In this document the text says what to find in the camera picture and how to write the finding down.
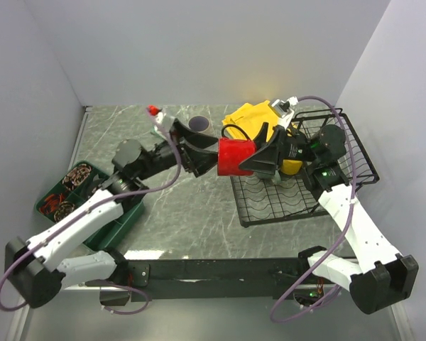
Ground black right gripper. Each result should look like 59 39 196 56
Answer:
234 122 320 174

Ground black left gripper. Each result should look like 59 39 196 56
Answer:
136 119 226 181

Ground pink mug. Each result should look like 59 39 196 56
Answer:
188 115 214 136

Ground yellow mug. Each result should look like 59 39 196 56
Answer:
280 159 303 175

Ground red mug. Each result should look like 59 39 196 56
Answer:
217 124 256 176

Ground green glazed mug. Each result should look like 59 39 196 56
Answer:
255 170 283 185

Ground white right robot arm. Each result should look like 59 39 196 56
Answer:
238 123 419 315

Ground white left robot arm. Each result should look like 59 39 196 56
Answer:
4 119 218 308

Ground yellow cloth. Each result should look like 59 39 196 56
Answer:
222 100 278 140

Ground green organizer tray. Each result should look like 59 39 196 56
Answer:
35 161 145 251

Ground black front base bar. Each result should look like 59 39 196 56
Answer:
84 258 342 307

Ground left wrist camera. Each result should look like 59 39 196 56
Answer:
147 105 175 139

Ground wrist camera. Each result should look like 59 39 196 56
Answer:
147 105 175 139
270 97 299 128

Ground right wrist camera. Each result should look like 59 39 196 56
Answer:
270 97 299 128

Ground black wire dish rack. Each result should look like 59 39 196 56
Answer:
231 108 379 227

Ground pink black hair ties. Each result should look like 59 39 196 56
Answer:
62 166 92 190

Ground brown black hair ties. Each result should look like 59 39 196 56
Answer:
53 200 75 223

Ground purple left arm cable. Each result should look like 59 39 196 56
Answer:
0 108 182 315

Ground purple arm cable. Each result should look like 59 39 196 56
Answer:
269 94 359 323
0 108 182 315

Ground orange hair ties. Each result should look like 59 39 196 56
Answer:
40 193 67 216

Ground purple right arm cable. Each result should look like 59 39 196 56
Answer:
269 94 359 323

